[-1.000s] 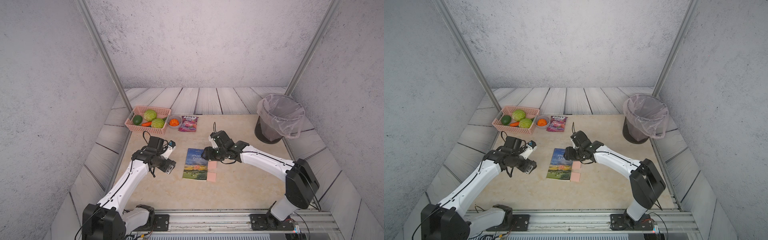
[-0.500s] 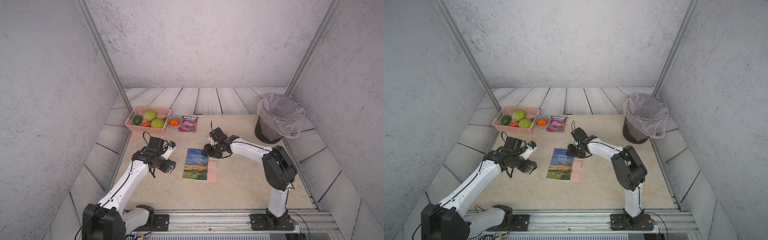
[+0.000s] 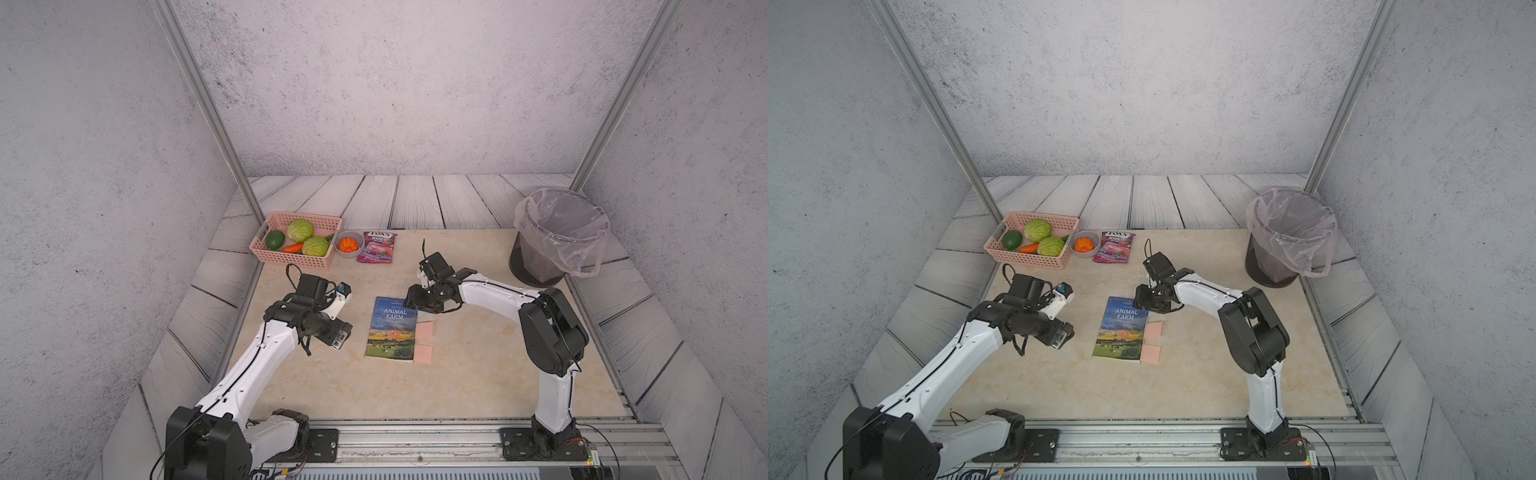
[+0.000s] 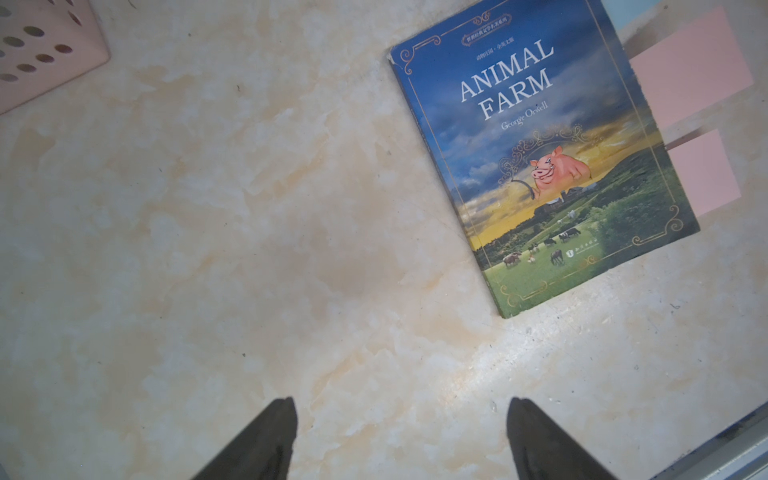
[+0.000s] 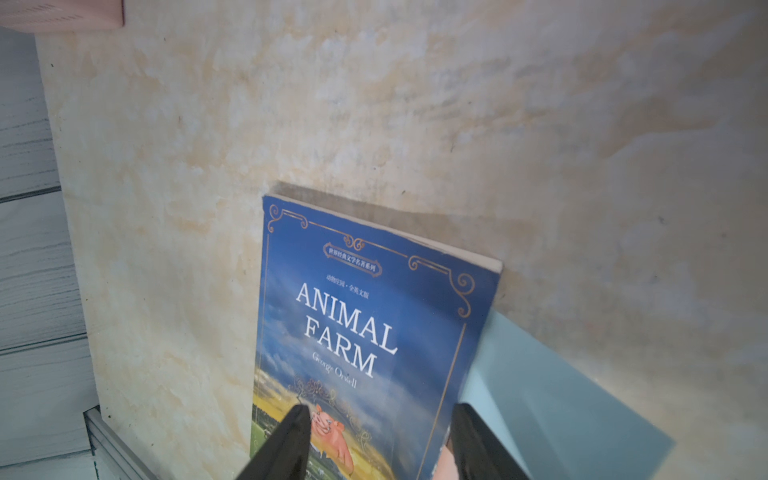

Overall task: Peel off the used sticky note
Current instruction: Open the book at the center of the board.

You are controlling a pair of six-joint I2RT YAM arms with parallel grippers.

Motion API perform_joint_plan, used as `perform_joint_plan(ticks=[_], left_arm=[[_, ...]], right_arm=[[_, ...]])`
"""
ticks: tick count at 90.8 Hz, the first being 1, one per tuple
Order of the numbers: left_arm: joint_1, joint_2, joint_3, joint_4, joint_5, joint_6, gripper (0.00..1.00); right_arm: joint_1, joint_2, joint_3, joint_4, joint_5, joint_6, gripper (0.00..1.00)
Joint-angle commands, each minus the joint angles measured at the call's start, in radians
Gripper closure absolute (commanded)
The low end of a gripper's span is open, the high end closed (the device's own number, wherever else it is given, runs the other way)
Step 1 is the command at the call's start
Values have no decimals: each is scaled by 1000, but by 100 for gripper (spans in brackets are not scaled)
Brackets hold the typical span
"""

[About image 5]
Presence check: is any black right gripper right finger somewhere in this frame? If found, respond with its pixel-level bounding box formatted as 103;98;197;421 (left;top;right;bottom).
450;403;529;480

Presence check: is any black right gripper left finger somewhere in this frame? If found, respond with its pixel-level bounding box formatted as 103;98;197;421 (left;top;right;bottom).
236;404;311;480

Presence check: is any blue Animal Farm book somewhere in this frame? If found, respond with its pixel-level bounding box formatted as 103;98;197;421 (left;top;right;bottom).
251;195;503;479

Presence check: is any pink plastic basket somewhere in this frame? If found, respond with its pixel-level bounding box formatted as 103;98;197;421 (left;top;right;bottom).
1;0;125;34

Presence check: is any silver aluminium frame rail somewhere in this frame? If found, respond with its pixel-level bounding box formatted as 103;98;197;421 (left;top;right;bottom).
84;406;158;480

